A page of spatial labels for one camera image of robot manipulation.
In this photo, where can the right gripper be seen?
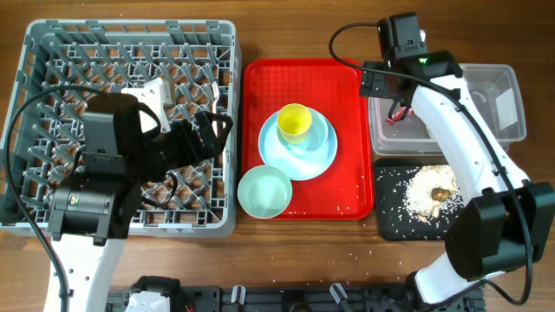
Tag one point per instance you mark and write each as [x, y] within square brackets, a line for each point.
[372, 85]

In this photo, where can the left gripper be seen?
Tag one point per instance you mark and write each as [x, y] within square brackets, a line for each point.
[191, 152]

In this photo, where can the white plastic fork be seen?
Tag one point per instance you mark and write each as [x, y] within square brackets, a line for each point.
[215, 97]

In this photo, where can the red snack wrapper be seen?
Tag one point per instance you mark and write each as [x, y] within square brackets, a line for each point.
[400, 114]

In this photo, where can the green food bowl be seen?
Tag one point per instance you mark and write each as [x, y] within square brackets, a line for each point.
[264, 192]

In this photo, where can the light blue plate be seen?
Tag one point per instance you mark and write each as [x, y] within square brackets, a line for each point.
[296, 166]

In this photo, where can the rice and mushroom leftovers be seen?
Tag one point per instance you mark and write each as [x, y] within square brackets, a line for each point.
[432, 193]

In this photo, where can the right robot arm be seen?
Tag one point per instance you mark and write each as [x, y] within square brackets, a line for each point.
[507, 218]

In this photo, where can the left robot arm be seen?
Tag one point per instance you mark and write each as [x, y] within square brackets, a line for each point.
[91, 210]

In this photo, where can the grey plastic dishwasher rack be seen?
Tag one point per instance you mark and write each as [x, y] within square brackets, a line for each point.
[43, 130]

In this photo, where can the yellow plastic cup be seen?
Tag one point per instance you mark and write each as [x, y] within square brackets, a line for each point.
[293, 122]

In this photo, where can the clear plastic storage bin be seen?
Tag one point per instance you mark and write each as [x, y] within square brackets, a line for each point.
[494, 91]

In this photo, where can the small green saucer bowl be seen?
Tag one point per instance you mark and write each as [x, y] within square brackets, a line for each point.
[315, 138]

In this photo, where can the red plastic serving tray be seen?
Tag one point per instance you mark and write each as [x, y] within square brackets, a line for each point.
[345, 191]

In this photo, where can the black plastic tray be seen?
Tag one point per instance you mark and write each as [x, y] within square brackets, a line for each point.
[391, 179]

